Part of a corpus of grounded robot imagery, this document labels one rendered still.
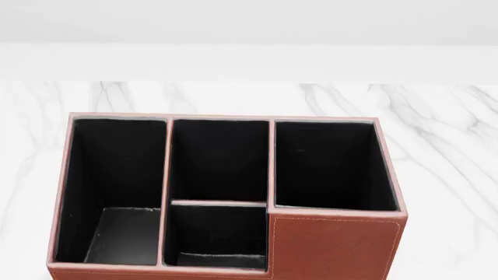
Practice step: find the brown leather compartment caddy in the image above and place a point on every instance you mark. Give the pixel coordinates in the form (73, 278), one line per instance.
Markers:
(334, 245)

